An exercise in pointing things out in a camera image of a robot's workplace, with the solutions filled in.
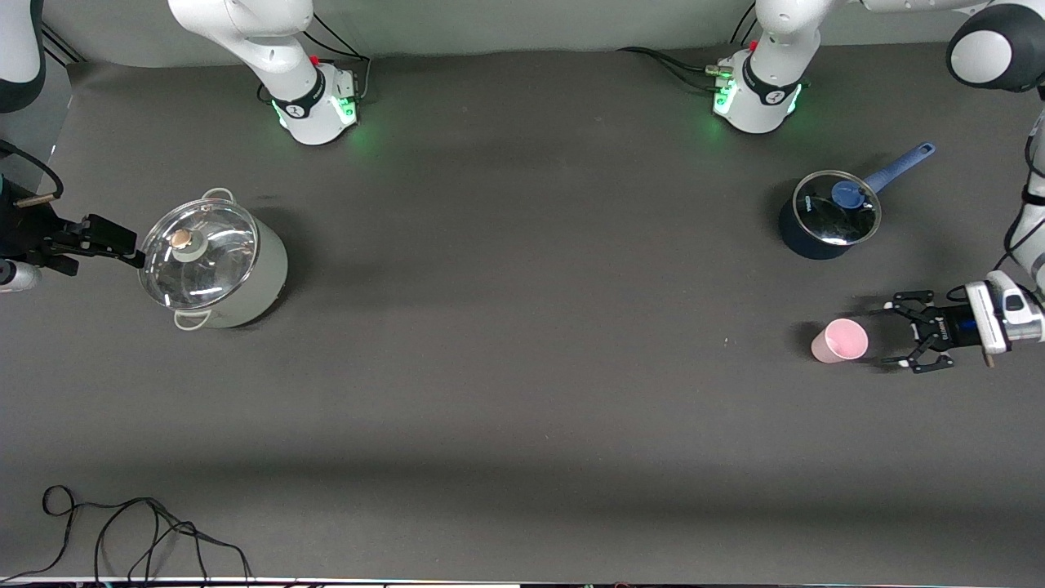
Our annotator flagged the pink cup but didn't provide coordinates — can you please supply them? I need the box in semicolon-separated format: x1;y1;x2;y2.
811;318;869;364

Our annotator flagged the black left arm base cable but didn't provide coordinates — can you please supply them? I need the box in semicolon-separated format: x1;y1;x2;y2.
618;15;764;92

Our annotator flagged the black arm base cable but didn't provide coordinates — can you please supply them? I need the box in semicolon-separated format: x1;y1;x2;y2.
618;15;764;92
257;12;372;105

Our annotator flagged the glass lid with blue knob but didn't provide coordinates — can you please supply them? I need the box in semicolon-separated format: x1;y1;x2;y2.
792;170;883;246

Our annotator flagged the aluminium frame rail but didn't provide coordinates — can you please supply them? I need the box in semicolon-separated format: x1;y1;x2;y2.
42;24;87;66

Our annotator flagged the dark blue saucepan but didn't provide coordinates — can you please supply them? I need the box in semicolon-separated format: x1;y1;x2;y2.
777;143;937;261

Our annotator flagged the grey-green cooking pot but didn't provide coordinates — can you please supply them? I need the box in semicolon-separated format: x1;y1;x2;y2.
140;188;288;330

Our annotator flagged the thin black loose cable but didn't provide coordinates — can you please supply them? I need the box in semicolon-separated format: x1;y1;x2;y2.
0;485;254;585

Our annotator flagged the black right arm base cable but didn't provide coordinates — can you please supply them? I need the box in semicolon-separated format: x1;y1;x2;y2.
257;12;372;105

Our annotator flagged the black left arm wrist cable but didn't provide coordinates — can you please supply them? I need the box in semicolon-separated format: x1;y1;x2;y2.
947;106;1045;300

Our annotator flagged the black arm wrist cable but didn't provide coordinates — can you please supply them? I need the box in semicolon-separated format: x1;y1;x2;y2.
947;106;1045;300
0;139;64;210

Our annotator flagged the black right arm wrist cable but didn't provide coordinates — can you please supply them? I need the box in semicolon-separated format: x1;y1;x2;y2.
0;139;64;210

